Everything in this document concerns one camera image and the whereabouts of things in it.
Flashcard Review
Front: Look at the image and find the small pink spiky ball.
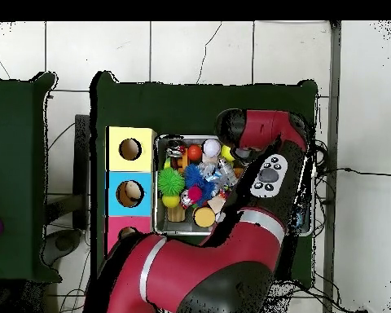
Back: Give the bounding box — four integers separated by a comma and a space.
187, 186, 203, 203

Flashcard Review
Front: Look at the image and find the white baseball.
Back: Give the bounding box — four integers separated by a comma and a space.
202, 139, 222, 158

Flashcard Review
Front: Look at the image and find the yellow smiley ball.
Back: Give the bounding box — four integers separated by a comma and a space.
220, 144, 235, 163

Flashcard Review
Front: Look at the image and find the small orange ball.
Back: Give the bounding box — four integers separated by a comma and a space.
187, 144, 203, 162

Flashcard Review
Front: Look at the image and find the orange round sponge disc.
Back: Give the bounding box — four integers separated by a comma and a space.
192, 207, 217, 228

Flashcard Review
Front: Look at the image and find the wooden box with three holes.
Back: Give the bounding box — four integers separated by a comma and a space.
104, 126, 157, 258

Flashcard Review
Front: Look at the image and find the grey rounded floor object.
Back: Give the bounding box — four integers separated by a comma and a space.
40, 227, 83, 267

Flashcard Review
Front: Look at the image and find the green puffer ball with eyes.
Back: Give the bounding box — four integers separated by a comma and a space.
156, 166, 186, 197

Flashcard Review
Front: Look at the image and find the grey metal pole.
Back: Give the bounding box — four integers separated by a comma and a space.
322, 20, 342, 313

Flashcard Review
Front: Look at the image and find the black cable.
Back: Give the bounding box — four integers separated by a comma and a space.
315, 166, 391, 177

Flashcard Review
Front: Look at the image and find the shallow metal mesh bin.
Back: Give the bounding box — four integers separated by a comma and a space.
153, 134, 314, 236

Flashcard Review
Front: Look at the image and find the blue puffer ball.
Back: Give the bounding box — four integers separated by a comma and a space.
182, 163, 216, 206

